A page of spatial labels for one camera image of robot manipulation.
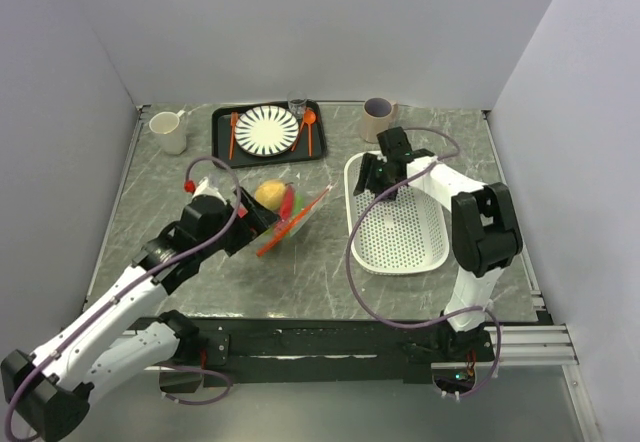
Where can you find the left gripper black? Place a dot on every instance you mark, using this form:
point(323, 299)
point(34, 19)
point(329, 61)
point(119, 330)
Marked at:
point(260, 217)

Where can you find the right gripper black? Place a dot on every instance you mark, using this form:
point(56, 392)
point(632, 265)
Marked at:
point(369, 165)

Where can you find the yellow lemon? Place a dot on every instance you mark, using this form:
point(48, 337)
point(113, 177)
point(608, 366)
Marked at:
point(270, 194)

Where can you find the red chili pepper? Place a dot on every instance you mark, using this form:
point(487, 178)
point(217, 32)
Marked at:
point(286, 208)

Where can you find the clear zip top bag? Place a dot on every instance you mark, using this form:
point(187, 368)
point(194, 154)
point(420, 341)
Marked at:
point(284, 230)

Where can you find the green pear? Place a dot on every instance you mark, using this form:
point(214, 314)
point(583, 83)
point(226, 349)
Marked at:
point(299, 204)

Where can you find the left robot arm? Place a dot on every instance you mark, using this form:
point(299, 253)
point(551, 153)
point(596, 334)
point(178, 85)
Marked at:
point(53, 387)

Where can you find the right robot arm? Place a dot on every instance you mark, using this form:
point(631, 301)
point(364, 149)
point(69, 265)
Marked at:
point(485, 232)

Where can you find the beige mug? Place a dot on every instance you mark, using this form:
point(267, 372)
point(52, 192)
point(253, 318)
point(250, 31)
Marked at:
point(378, 115)

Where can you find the orange spoon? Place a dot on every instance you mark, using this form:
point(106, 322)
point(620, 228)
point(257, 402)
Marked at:
point(308, 121)

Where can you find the white plastic basket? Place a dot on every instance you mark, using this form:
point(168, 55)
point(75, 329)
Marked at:
point(402, 237)

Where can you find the striped white plate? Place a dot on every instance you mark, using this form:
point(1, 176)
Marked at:
point(266, 131)

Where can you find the clear glass cup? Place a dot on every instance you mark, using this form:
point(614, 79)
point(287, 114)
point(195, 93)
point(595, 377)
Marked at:
point(297, 103)

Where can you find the orange fork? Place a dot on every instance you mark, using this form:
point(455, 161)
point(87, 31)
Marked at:
point(233, 121)

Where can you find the white cup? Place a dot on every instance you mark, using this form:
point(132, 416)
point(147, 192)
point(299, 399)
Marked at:
point(169, 131)

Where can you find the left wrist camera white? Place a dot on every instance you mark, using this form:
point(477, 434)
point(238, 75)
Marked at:
point(204, 193)

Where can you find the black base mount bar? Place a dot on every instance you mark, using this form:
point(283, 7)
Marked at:
point(250, 351)

